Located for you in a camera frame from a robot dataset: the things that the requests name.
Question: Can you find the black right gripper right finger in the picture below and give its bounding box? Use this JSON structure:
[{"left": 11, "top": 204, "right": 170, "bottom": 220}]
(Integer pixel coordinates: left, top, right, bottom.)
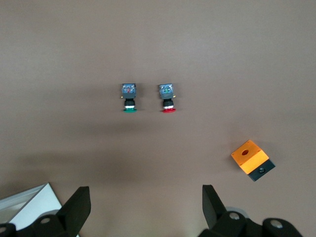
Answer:
[{"left": 198, "top": 184, "right": 262, "bottom": 237}]

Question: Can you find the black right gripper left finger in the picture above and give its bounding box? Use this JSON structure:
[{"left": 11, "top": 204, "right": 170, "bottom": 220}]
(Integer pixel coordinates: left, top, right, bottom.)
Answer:
[{"left": 22, "top": 186, "right": 92, "bottom": 237}]

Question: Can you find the white drawer cabinet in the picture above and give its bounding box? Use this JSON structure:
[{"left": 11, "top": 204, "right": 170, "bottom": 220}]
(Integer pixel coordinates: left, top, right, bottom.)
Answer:
[{"left": 0, "top": 182, "right": 62, "bottom": 229}]

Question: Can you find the yellow and black button box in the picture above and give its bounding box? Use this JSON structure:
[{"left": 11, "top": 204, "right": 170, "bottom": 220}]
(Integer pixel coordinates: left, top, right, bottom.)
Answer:
[{"left": 231, "top": 139, "right": 276, "bottom": 182}]

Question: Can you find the green push button switch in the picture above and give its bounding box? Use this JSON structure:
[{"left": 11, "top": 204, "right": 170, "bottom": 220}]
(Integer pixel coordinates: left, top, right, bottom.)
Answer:
[{"left": 120, "top": 83, "right": 138, "bottom": 113}]

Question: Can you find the red push button switch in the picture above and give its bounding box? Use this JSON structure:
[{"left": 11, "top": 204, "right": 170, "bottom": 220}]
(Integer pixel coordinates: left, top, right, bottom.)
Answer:
[{"left": 156, "top": 83, "right": 177, "bottom": 114}]

